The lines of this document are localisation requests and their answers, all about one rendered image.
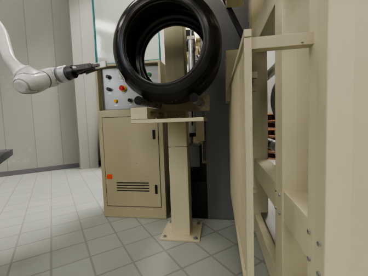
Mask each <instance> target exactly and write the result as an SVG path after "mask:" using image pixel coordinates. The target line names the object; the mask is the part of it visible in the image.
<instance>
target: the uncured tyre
mask: <svg viewBox="0 0 368 276"><path fill-rule="evenodd" d="M172 26H182V27H186V28H188V29H190V30H192V31H194V32H195V33H196V34H197V35H198V36H199V37H200V38H201V40H202V41H203V46H202V50H201V53H200V56H199V59H198V61H197V62H196V64H195V65H194V67H193V68H192V69H191V70H190V71H189V72H188V73H187V74H186V75H184V76H183V77H181V78H180V79H177V80H175V81H172V82H168V83H155V82H152V80H151V79H150V77H149V76H148V74H147V71H146V68H145V52H146V49H147V46H148V44H149V42H150V41H151V39H152V38H153V37H154V36H155V35H156V34H157V33H158V32H160V31H161V30H163V29H165V28H168V27H172ZM113 55H114V60H115V63H116V67H117V69H119V71H120V73H121V74H122V76H123V77H124V79H125V82H126V84H127V85H128V86H129V87H130V88H131V89H132V90H133V91H134V92H136V93H137V94H139V95H140V96H142V97H144V98H146V99H149V100H152V101H155V102H158V103H161V104H167V105H170V104H171V105H177V104H183V103H185V102H189V101H190V99H189V96H190V95H191V94H192V93H196V94H197V95H198V96H200V95H201V94H202V93H203V92H205V91H206V90H207V88H208V87H209V86H210V85H211V84H212V82H213V81H214V79H215V77H216V75H217V73H218V71H219V68H220V63H221V55H222V36H221V30H220V26H219V23H218V20H217V18H216V16H215V14H214V12H213V11H212V10H211V8H210V7H209V6H208V5H207V4H206V2H205V1H204V0H133V1H132V2H131V3H130V4H129V5H128V6H127V8H126V9H125V11H123V13H122V15H121V17H120V18H119V20H118V23H117V25H116V29H115V32H114V37H113ZM208 83H209V84H208ZM207 84H208V85H207ZM206 85H207V86H206ZM172 100H178V101H176V102H170V101H172Z"/></svg>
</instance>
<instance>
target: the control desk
mask: <svg viewBox="0 0 368 276"><path fill-rule="evenodd" d="M145 68H146V71H147V74H148V76H149V77H150V79H151V80H152V82H155V83H166V79H165V65H164V64H163V63H162V61H161V60H149V61H145ZM95 81H96V98H97V110H98V122H99V139H100V156H101V172H102V190H103V207H104V216H108V217H136V218H151V219H167V217H168V215H169V214H170V212H171V200H170V174H169V153H168V152H169V148H168V122H164V123H133V124H131V120H133V119H131V113H130V109H131V108H139V107H146V106H140V105H137V104H135V102H134V98H135V97H137V96H140V95H139V94H137V93H136V92H134V91H133V90H132V89H131V88H130V87H129V86H128V85H127V84H126V82H125V81H124V80H123V79H122V77H121V75H120V74H119V72H118V69H117V67H116V64H107V67H104V68H100V69H98V71H95ZM141 97H142V96H141ZM148 108H149V107H148ZM107 174H112V179H107Z"/></svg>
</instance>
